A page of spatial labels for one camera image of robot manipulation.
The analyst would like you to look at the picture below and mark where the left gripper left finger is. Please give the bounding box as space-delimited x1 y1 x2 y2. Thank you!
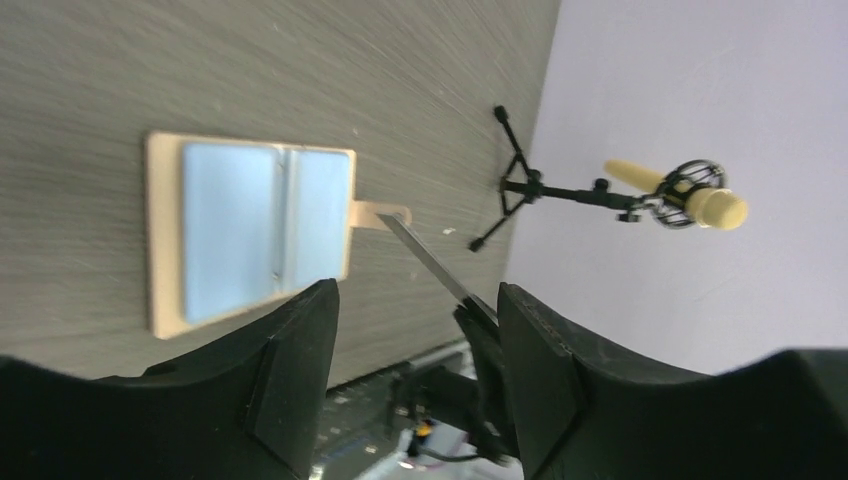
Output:
1 280 339 479

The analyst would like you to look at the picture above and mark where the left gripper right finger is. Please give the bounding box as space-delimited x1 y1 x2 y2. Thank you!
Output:
497 284 847 479

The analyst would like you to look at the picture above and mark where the tan card holder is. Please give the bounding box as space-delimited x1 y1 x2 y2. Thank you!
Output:
144 131 412 339

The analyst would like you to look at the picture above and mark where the dark grey credit card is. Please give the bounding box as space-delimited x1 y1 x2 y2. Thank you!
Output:
377 213 498 332

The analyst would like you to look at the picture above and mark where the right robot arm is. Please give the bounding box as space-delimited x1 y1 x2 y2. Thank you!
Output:
386 303 520 465

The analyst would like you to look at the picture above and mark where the microphone on tripod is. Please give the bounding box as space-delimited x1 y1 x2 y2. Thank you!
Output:
468 105 749 252

